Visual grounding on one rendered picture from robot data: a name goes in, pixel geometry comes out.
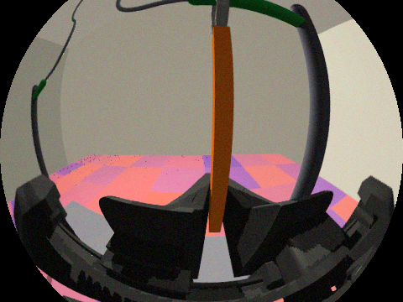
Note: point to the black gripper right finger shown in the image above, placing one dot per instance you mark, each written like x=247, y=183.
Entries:
x=251, y=221

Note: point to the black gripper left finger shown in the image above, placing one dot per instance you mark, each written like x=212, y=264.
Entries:
x=181, y=222

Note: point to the orange handle with grey loop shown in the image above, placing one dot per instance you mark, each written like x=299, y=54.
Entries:
x=222, y=112

